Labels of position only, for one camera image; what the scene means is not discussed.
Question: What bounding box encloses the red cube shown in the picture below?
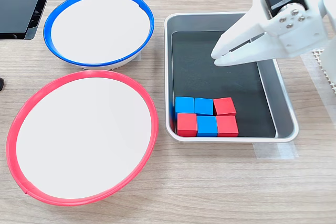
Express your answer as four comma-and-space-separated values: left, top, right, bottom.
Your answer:
213, 97, 237, 116
176, 113, 198, 137
216, 115, 239, 137

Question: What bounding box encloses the blue cube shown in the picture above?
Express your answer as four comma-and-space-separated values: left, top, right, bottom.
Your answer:
194, 97, 215, 116
174, 96, 195, 115
196, 115, 219, 137

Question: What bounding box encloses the black tray mat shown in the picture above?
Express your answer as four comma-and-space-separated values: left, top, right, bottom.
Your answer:
171, 30, 277, 138

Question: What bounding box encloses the steel tray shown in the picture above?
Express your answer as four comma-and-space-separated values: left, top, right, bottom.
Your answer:
164, 12, 300, 143

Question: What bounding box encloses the clear tape strip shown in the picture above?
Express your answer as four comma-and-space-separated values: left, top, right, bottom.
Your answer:
252, 141, 299, 160
299, 50, 336, 125

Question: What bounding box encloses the blue-rimmed white plate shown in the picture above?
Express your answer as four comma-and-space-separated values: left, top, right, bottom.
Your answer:
43, 0, 155, 70

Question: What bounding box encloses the red-rimmed white plate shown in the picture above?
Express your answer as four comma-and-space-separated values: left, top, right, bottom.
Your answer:
6, 70, 159, 207

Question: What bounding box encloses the black electronic device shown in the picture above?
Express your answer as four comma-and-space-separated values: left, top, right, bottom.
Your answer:
0, 0, 58, 41

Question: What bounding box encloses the pale perforated base plate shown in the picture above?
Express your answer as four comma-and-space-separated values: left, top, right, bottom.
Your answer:
312, 49, 336, 95

